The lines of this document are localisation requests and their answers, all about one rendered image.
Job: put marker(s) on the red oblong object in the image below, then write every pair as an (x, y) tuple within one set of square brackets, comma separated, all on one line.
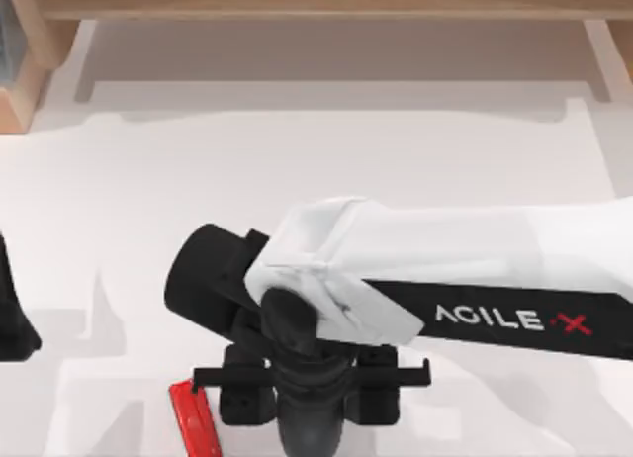
[(195, 420)]

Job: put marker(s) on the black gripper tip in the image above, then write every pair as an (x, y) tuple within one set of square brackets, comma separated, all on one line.
[(12, 318)]

